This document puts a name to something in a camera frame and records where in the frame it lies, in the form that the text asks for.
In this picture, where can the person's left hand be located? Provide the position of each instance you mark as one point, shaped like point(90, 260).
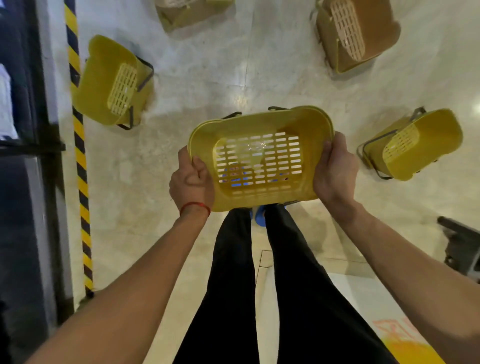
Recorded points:
point(191, 183)

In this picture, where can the black trousers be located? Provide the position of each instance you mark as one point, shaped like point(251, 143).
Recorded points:
point(225, 300)

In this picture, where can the yellow plastic basket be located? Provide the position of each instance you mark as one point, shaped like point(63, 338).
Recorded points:
point(318, 127)
point(438, 138)
point(97, 75)

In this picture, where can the black metal shelf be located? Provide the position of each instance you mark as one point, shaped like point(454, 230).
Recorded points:
point(37, 148)

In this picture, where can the person's left forearm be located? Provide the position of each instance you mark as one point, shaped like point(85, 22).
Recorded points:
point(120, 300)

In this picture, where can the blue slipper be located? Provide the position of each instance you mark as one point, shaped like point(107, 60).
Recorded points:
point(259, 219)

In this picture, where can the white plastic items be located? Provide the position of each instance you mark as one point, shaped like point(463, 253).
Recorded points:
point(5, 105)

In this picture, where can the person's right forearm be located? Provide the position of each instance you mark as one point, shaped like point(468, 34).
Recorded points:
point(420, 285)

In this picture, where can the person's right hand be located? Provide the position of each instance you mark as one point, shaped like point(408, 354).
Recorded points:
point(337, 176)

